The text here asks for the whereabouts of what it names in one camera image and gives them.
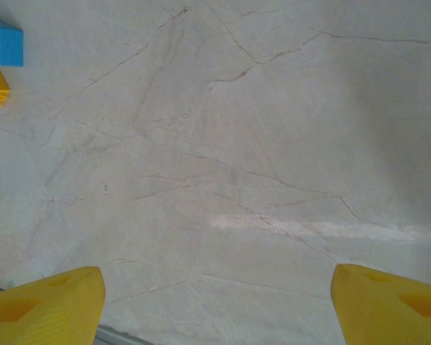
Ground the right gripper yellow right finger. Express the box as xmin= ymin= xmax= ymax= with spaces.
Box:
xmin=330 ymin=263 xmax=431 ymax=345

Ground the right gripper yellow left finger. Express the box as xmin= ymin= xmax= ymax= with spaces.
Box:
xmin=0 ymin=265 xmax=107 ymax=345

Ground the blue lego brick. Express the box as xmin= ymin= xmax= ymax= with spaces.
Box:
xmin=0 ymin=10 xmax=24 ymax=68

